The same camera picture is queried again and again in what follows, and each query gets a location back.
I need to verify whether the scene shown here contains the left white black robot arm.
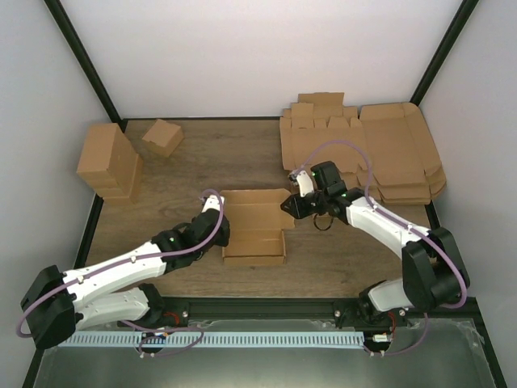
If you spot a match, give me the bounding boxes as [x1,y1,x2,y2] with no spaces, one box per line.
[18,209,230,350]

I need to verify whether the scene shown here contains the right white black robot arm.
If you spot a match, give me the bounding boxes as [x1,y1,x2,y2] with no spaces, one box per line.
[280,162,469,326]

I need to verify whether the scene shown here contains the small folded cardboard box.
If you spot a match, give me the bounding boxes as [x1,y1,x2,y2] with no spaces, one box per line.
[141,119,184,158]

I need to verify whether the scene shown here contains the low folded cardboard box stack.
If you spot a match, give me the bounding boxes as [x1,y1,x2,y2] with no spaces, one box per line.
[91,154,143,206]

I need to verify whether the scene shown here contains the tall folded cardboard box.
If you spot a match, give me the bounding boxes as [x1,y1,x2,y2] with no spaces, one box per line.
[77,124,137,186]

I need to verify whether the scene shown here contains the stack of flat cardboard blanks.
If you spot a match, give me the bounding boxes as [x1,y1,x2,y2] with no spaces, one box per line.
[280,92,373,188]

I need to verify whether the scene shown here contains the large flat cardboard blanks stack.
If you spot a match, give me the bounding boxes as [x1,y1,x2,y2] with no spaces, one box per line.
[359,103,447,205]

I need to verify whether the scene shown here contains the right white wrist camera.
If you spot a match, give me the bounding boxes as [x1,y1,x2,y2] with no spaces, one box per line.
[288,170,314,198]

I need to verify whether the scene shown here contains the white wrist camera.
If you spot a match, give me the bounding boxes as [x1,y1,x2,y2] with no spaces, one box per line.
[201,194,225,213]
[288,170,314,198]

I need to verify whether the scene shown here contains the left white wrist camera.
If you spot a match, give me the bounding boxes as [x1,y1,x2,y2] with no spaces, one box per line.
[201,194,225,213]

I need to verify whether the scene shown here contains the black aluminium frame rail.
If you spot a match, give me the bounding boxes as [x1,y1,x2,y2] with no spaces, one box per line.
[116,297,477,321]

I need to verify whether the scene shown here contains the light blue slotted cable duct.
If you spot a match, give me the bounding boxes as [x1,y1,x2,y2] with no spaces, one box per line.
[60,331,364,349]

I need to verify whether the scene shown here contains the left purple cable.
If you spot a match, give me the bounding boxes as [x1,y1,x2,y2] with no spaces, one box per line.
[15,188,226,359]

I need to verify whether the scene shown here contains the purple cable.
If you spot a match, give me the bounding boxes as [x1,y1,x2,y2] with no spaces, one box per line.
[15,188,226,359]
[294,140,469,358]

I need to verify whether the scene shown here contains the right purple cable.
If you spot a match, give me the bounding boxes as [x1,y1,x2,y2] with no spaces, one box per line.
[294,140,469,358]

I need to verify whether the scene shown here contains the grey metal base plate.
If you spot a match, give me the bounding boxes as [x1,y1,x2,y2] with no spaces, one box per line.
[33,319,497,387]

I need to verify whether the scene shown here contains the right black frame post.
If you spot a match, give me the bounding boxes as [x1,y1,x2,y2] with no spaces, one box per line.
[410,0,479,106]

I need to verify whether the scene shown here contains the black frame post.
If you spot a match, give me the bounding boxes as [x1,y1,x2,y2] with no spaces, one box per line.
[410,0,479,106]
[44,0,122,124]

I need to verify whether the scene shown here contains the left black frame post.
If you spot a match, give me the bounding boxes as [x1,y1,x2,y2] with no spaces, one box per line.
[44,0,122,124]

